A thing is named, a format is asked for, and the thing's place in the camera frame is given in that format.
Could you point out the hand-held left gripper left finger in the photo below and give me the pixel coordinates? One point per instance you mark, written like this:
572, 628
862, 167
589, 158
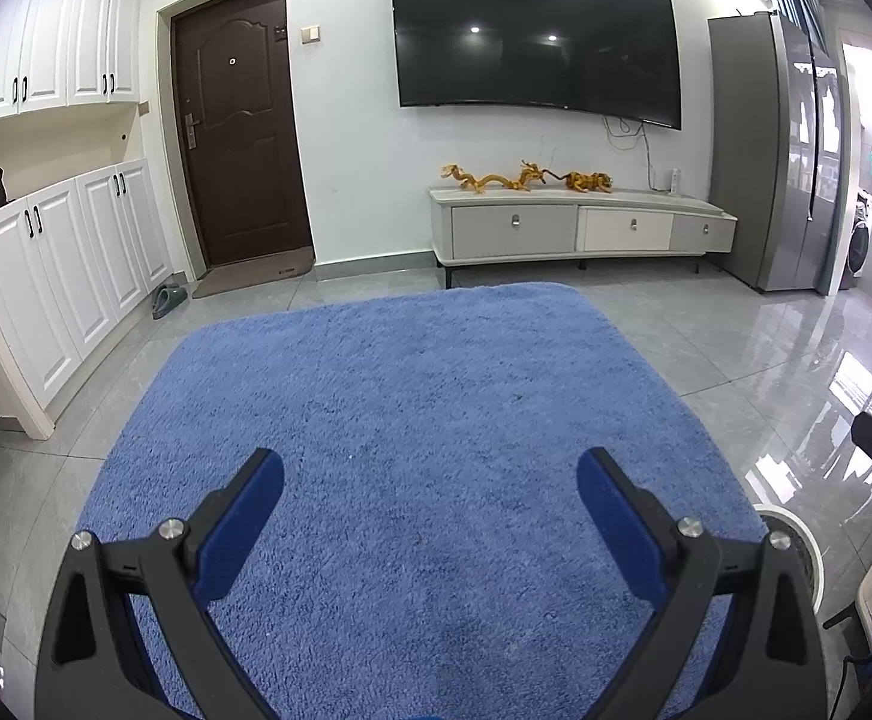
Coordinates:
241, 532

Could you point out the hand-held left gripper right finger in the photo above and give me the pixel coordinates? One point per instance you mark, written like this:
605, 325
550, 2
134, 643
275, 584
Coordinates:
623, 532

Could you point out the white round trash bin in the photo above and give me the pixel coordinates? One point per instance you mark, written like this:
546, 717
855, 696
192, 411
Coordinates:
811, 555

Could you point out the washing machine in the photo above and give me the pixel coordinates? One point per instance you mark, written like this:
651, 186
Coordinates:
858, 247

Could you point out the blue fluffy rug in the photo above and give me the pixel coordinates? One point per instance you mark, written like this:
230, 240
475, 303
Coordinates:
421, 405

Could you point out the grey-green slipper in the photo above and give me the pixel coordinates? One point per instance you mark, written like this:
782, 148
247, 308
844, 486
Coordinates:
164, 304
178, 291

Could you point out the brown doormat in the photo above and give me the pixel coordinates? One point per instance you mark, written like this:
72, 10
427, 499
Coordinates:
256, 274

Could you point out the white lower shoe cabinet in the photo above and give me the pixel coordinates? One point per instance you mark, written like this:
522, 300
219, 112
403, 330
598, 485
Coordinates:
61, 285

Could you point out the grey refrigerator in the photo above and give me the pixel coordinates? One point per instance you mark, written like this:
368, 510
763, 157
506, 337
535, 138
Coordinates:
758, 165

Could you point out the white television cabinet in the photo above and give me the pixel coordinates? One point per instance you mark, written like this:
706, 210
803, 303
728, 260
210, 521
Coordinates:
515, 232

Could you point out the white power strip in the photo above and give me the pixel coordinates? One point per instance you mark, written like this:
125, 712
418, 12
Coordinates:
675, 180

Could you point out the golden tiger figurine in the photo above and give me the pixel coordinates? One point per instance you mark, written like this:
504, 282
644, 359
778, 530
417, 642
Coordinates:
590, 182

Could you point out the dark brown door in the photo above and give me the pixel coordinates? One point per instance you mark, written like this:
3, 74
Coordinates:
241, 165

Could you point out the golden dragon figurine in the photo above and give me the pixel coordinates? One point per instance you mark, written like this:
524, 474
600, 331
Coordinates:
492, 181

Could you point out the blue-grey curtain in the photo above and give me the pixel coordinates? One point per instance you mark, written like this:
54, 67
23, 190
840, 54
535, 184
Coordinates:
799, 11

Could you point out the beige wall switch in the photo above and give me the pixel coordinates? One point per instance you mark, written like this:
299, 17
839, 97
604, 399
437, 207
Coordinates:
311, 34

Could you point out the black wall television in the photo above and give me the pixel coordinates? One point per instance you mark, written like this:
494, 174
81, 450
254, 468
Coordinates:
533, 30

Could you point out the white upper wall cabinet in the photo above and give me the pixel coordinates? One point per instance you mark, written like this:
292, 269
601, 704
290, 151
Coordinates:
46, 37

